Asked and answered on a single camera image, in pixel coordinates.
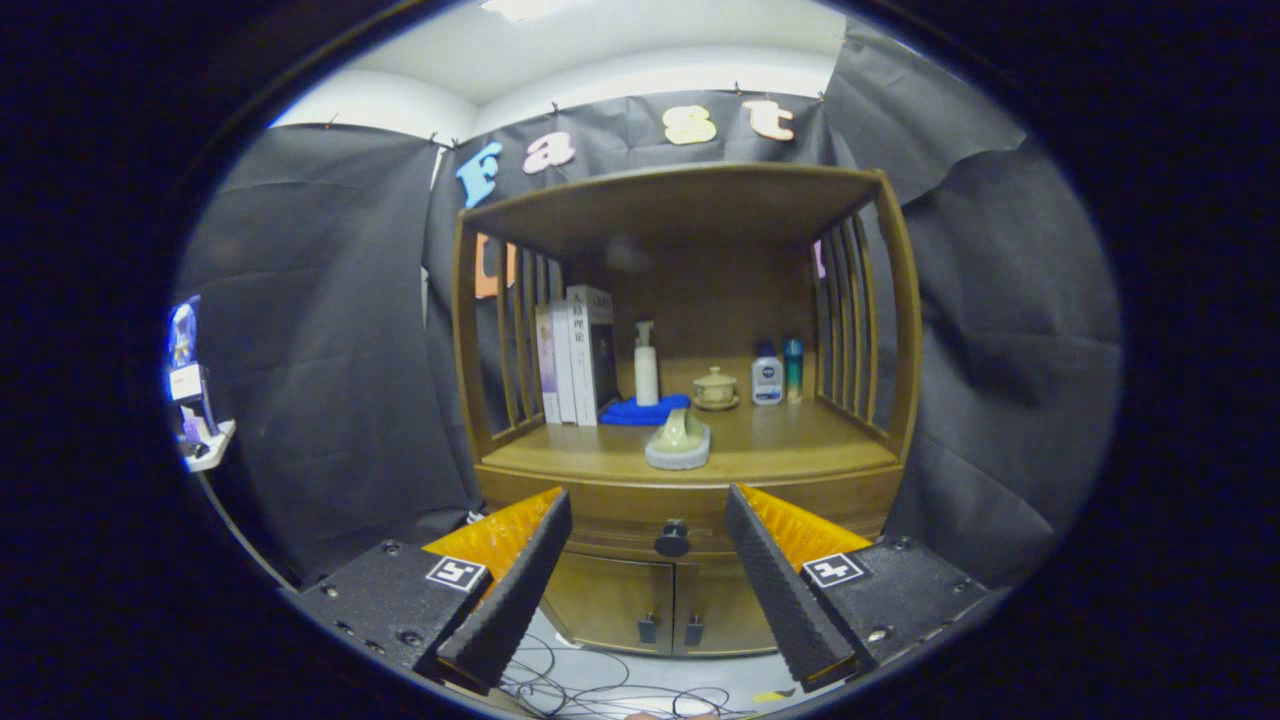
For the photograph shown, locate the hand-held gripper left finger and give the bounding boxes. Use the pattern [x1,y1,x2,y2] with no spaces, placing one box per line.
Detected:
[285,487,574,696]

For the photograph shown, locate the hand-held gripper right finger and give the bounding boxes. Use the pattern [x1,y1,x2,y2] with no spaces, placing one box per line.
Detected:
[724,483,991,693]

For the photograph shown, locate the wooden drawer with black knob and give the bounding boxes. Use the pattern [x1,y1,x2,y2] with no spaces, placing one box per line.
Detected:
[478,470,906,561]

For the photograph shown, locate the pale green brush white base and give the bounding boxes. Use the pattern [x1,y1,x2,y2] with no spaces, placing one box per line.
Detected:
[645,408,712,471]

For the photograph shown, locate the wooden cabinet door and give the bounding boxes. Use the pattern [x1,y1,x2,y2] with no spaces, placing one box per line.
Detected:
[672,555,781,656]
[540,550,676,656]

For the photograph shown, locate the wooden countertop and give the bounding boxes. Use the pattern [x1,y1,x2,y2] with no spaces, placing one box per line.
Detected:
[480,395,901,481]

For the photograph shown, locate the brown wooden cabinet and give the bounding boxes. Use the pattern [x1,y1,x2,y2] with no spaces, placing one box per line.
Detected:
[452,163,923,658]

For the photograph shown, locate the white bottle with blue cap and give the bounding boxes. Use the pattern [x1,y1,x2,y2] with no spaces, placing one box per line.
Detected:
[751,343,785,407]

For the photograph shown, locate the folded blue cloth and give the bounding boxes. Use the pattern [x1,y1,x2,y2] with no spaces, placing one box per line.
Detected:
[598,393,693,427]

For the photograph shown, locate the beige lidded teacup with saucer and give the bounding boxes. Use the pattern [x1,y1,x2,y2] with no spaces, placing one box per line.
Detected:
[692,366,740,412]

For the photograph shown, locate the thin purple and white book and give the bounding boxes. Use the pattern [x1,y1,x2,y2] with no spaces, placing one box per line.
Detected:
[535,305,561,425]

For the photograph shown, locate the plain white book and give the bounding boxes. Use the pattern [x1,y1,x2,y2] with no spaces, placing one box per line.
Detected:
[550,300,578,426]

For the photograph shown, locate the white pump bottle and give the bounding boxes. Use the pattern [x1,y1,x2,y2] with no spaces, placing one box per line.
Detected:
[634,320,661,407]

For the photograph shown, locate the thick black and white book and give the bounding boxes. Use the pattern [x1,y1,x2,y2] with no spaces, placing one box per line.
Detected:
[566,285,621,428]

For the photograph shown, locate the white side desk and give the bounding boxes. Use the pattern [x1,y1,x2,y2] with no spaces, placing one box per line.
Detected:
[180,420,238,473]

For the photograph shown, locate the computer monitor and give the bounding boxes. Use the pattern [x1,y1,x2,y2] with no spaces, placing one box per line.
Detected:
[168,298,206,401]

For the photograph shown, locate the tangled floor cables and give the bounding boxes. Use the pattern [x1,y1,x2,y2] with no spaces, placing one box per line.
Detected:
[495,630,741,720]

